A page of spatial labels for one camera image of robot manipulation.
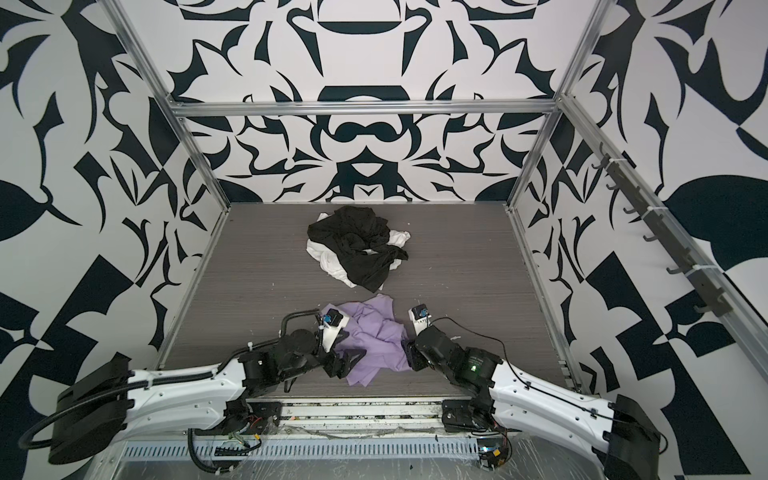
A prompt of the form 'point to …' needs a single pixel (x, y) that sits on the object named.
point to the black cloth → (360, 237)
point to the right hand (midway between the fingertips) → (409, 340)
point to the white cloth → (332, 262)
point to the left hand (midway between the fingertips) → (359, 338)
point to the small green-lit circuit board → (492, 452)
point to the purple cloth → (374, 329)
